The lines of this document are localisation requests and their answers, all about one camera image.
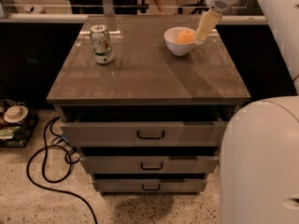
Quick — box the green white soda can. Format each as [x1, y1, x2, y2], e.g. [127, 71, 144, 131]
[90, 25, 113, 64]

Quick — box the black floor cable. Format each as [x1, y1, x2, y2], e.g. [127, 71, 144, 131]
[25, 116, 99, 224]

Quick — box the beige hat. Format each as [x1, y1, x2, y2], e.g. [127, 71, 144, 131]
[4, 105, 29, 123]

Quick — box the white ceramic bowl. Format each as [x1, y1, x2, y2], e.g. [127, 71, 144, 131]
[164, 27, 195, 56]

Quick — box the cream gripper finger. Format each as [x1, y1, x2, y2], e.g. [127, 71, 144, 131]
[194, 8, 221, 45]

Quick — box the orange fruit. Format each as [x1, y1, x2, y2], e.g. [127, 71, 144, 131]
[177, 30, 194, 44]

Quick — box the bottom grey drawer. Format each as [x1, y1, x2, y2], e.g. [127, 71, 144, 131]
[93, 178, 208, 194]

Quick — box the grey drawer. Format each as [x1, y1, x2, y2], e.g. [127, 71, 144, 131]
[81, 156, 219, 174]
[61, 121, 226, 147]
[93, 178, 208, 194]

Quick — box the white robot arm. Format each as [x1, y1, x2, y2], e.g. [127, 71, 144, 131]
[195, 0, 299, 224]

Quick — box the middle grey drawer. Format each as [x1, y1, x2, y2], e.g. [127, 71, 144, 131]
[81, 156, 219, 174]

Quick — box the grey drawer cabinet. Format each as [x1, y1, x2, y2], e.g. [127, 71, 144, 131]
[47, 16, 250, 181]

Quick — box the top grey drawer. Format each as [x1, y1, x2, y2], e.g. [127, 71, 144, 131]
[61, 121, 226, 147]

